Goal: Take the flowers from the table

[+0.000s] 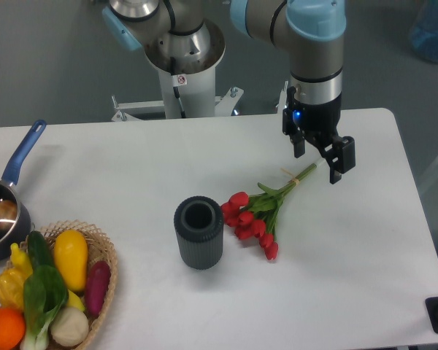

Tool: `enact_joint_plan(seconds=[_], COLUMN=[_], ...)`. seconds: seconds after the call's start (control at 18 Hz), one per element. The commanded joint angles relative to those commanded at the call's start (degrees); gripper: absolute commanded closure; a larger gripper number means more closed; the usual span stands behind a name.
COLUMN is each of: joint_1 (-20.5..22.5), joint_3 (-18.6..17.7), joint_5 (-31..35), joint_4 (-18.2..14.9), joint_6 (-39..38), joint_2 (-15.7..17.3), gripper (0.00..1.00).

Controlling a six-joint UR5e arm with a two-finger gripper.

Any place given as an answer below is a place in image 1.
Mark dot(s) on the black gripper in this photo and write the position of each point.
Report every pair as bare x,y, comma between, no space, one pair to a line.
317,123

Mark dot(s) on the red tulip bouquet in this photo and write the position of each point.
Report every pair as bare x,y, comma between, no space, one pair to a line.
256,216

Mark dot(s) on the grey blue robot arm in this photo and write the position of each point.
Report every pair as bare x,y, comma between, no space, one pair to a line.
185,48

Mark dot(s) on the dark grey ribbed vase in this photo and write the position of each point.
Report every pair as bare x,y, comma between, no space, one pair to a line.
198,224

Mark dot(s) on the blue transparent container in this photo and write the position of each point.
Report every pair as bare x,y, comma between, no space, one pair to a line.
423,35

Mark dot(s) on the purple eggplant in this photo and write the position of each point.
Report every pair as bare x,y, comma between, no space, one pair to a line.
97,284

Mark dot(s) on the yellow squash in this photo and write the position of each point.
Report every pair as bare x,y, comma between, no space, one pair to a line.
71,258

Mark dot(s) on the woven wicker basket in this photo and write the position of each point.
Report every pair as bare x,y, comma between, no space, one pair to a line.
99,248

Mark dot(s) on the yellow banana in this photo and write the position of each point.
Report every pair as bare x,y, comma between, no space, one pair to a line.
74,301

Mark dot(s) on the green cucumber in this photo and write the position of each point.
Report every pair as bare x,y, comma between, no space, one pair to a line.
38,250

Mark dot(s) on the beige garlic bulb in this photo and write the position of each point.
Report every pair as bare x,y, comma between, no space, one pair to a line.
70,327

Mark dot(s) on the green bok choy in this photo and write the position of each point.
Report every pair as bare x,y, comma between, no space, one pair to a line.
44,294

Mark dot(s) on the small yellow gourd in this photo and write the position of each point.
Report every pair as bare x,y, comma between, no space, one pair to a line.
20,260

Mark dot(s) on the bread roll in pan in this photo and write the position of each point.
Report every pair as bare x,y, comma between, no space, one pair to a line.
8,214

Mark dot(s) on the yellow bell pepper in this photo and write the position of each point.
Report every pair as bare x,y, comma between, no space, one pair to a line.
11,289

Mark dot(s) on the orange fruit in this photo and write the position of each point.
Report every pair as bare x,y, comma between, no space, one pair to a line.
12,328

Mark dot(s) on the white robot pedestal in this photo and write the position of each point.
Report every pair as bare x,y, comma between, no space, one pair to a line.
183,96

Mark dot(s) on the blue handled saucepan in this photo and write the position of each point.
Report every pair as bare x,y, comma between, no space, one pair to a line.
15,221

